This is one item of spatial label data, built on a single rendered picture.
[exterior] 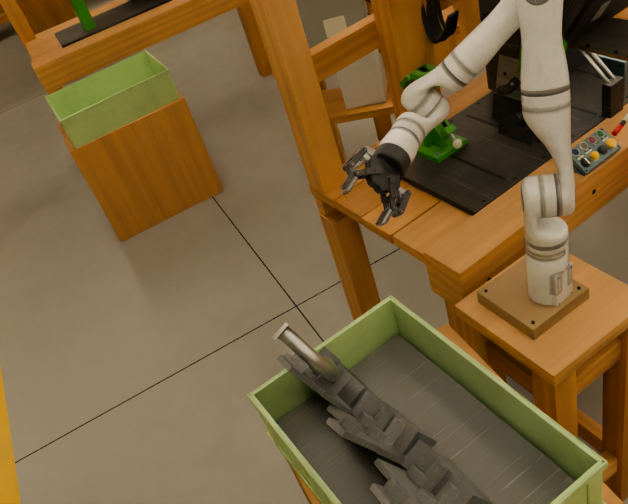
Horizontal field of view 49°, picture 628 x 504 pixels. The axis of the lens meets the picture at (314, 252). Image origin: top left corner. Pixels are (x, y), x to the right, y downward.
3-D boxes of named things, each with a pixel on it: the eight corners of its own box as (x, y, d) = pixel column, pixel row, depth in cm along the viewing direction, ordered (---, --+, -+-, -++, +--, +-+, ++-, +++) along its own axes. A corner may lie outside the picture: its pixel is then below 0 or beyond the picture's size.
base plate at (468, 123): (715, 43, 224) (716, 37, 223) (476, 218, 190) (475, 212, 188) (604, 22, 254) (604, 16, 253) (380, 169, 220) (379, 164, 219)
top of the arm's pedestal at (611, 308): (651, 309, 160) (652, 297, 157) (554, 388, 151) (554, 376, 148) (545, 250, 183) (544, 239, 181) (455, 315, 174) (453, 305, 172)
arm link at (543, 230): (521, 194, 139) (525, 256, 150) (570, 189, 137) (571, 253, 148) (518, 168, 146) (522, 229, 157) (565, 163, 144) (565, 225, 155)
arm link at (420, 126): (413, 163, 143) (381, 136, 142) (440, 117, 151) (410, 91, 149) (433, 149, 137) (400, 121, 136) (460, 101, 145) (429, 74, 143)
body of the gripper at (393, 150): (391, 133, 133) (371, 166, 128) (421, 162, 135) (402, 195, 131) (369, 147, 139) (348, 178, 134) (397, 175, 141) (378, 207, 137)
